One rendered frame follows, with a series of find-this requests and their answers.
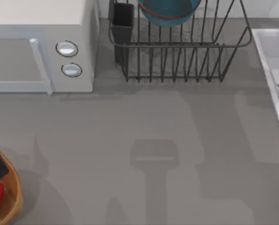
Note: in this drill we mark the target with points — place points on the small microwave knob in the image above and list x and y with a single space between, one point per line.
71 69

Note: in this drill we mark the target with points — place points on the black cutlery holder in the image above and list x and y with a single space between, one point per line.
122 23

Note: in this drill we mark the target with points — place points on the large microwave knob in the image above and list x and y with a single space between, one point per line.
66 48

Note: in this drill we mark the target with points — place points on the blue bowl with red rim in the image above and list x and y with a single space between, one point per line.
167 11

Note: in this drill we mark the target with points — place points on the pale microwave oven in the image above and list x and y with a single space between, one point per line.
69 21

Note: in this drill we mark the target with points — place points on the wooden bowl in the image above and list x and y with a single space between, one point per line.
11 187

